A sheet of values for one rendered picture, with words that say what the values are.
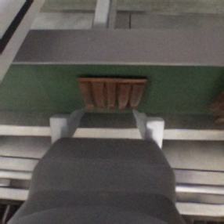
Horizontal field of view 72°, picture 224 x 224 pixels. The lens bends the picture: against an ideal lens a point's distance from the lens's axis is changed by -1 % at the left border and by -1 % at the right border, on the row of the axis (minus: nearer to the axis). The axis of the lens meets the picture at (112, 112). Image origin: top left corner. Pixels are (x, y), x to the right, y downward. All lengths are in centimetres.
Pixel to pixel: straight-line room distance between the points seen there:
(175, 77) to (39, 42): 21
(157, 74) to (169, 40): 5
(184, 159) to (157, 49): 29
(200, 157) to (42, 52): 41
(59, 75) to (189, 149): 36
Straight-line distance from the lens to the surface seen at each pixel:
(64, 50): 24
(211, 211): 32
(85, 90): 25
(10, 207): 35
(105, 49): 23
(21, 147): 48
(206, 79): 28
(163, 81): 26
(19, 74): 29
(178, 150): 44
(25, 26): 22
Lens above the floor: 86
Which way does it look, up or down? 29 degrees down
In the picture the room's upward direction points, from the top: 175 degrees counter-clockwise
